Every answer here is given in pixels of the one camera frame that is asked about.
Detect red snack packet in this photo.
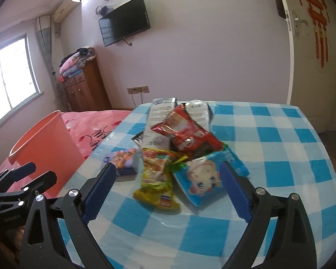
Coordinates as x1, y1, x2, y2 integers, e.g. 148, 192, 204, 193
151, 104, 224, 160

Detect small purple orange packet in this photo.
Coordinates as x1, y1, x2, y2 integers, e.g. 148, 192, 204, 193
103, 148, 142, 176

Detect blue white checked tablecloth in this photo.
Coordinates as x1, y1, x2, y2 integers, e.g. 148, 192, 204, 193
56, 100, 336, 269

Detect clear plastic packet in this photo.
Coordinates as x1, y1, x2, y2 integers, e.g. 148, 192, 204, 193
185, 99, 213, 135

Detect window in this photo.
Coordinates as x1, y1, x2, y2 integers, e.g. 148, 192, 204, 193
0, 34, 42, 138

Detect pink printed blanket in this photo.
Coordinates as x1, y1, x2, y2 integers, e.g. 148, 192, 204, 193
0, 109, 135, 191

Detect long white snack packet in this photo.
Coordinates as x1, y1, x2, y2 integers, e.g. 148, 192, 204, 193
141, 98, 176, 150

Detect pile of folded blankets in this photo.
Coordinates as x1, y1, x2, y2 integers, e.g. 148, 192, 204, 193
58, 46, 97, 82

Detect black wall television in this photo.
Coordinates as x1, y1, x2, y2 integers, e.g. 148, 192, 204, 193
98, 0, 152, 47

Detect white door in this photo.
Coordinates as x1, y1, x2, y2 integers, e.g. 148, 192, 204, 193
274, 0, 336, 135

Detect orange plastic bucket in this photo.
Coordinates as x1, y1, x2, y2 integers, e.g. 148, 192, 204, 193
8, 111, 86, 202

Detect small dark packet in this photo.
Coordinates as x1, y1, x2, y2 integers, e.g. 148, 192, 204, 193
131, 131, 144, 148

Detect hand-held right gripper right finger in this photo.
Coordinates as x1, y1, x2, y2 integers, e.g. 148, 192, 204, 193
220, 161, 317, 269

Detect yellow green snack packet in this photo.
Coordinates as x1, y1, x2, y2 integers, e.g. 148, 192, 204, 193
133, 148, 189, 210

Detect white socket cable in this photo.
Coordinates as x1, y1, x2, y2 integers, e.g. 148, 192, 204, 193
131, 91, 144, 110

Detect blue cartoon baby packet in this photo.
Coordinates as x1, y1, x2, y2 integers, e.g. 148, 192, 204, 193
172, 145, 250, 206

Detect red door decoration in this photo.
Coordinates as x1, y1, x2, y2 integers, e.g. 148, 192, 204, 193
288, 0, 332, 68

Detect wall socket strip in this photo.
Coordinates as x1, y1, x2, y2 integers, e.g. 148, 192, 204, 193
127, 86, 150, 95

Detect grey checked curtain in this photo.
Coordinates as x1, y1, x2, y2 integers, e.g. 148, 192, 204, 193
36, 15, 70, 111

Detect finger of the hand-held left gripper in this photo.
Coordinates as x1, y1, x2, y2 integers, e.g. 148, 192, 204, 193
0, 162, 36, 187
19, 171, 58, 201

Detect white air conditioner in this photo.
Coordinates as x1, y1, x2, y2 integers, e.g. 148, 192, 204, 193
53, 0, 80, 23

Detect silver door handle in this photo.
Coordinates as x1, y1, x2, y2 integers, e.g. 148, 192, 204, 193
292, 10, 308, 37

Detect wooden cabinet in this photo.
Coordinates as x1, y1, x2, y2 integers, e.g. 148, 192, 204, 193
62, 59, 111, 112

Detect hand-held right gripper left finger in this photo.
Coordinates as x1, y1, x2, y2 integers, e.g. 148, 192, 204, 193
20, 163, 118, 269

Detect dark set-top box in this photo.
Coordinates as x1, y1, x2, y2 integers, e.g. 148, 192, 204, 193
95, 5, 114, 17

